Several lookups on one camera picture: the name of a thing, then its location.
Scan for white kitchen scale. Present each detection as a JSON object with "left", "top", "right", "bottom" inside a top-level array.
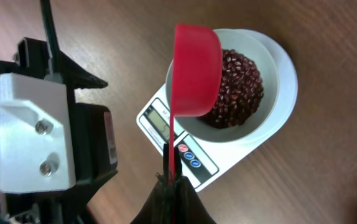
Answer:
[{"left": 136, "top": 29, "right": 298, "bottom": 191}]

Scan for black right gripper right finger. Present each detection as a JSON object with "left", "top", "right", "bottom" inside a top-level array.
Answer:
[{"left": 174, "top": 147, "right": 216, "bottom": 224}]

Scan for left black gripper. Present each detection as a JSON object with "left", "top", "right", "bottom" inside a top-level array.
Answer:
[{"left": 0, "top": 38, "right": 118, "bottom": 223}]

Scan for grey-white bowl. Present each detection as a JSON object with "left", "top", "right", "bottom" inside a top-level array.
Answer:
[{"left": 175, "top": 29, "right": 282, "bottom": 143}]

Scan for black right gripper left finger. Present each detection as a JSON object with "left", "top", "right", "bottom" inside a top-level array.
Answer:
[{"left": 131, "top": 144, "right": 171, "bottom": 224}]

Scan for beans in bowl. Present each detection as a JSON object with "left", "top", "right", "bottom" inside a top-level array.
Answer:
[{"left": 198, "top": 49, "right": 264, "bottom": 129}]

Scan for red measuring scoop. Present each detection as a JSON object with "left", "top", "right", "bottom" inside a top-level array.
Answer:
[{"left": 168, "top": 24, "right": 222, "bottom": 179}]

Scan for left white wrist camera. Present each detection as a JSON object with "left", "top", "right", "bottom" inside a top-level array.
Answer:
[{"left": 0, "top": 73, "right": 76, "bottom": 194}]

